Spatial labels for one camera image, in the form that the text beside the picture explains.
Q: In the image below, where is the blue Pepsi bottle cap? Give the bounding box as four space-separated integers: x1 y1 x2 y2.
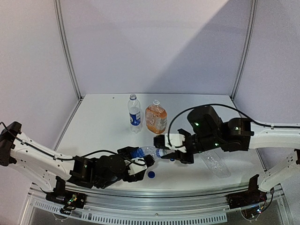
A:
147 171 155 179

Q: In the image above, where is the blue label crushed water bottle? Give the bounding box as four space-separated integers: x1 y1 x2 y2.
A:
130 146 168 159

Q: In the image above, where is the orange label crushed bottle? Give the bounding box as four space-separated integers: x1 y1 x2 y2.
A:
145 99 167 134

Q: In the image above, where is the Pepsi bottle blue label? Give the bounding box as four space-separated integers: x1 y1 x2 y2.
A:
127 94 142 134

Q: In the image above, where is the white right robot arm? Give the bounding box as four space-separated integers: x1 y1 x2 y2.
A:
153 104 300 204

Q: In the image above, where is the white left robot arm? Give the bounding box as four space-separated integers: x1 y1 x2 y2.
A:
0 121 155 203

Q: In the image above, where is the clear unlabelled plastic bottle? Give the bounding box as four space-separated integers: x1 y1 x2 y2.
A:
200 150 231 179

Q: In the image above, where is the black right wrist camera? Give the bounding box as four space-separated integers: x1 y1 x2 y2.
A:
153 128 191 153

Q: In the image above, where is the aluminium table front rail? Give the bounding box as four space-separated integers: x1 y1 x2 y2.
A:
22 184 293 225

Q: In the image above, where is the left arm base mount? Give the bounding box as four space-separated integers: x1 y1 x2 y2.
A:
45 176 87 216

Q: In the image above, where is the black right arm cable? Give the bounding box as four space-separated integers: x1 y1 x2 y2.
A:
167 104 300 148

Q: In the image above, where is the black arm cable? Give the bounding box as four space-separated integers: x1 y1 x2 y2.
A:
167 104 300 148
0 121 147 166

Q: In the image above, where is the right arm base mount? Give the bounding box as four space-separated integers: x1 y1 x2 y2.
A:
226 174 275 221

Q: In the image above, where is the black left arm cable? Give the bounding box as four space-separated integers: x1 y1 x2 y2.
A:
0 121 147 166

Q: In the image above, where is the right aluminium corner post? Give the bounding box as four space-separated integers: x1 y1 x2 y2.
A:
230 0 258 101

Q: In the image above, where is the aluminium corner post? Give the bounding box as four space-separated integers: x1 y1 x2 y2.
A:
230 0 258 101
53 0 83 101

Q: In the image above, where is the left aluminium corner post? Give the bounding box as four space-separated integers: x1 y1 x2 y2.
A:
53 0 83 101

